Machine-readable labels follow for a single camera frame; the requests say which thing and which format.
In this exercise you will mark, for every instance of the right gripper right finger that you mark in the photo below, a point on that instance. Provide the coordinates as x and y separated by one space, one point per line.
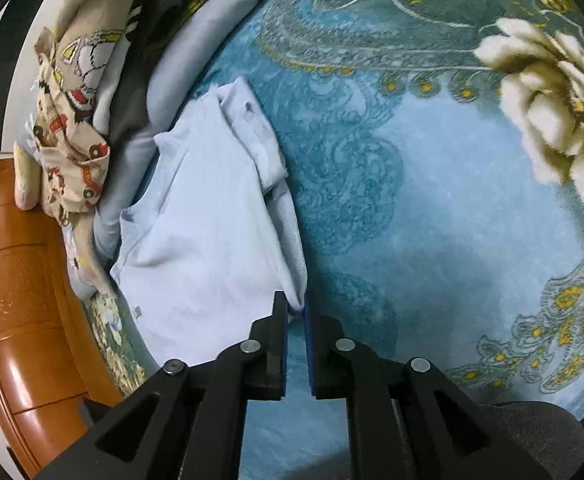
407 420

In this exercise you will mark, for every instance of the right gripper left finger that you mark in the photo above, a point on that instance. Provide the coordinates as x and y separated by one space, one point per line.
184 422

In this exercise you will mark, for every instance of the light blue shirt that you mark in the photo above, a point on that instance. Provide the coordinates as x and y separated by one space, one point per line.
214 236

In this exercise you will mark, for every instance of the orange wooden headboard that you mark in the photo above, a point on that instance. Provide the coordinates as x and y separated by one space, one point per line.
49 360

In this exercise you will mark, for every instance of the car print beige garment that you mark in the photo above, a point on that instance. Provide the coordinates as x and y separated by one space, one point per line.
74 157

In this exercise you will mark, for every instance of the teal floral bed blanket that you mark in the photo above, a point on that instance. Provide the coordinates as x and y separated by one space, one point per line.
428 229

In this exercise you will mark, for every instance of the dark grey garment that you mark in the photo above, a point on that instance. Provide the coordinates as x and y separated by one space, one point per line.
148 25

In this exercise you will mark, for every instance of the beige fuzzy sweater yellow letters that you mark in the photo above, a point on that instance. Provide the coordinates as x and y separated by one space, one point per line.
86 32

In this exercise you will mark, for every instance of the blue floral duvet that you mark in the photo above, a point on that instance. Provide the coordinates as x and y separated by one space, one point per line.
91 245

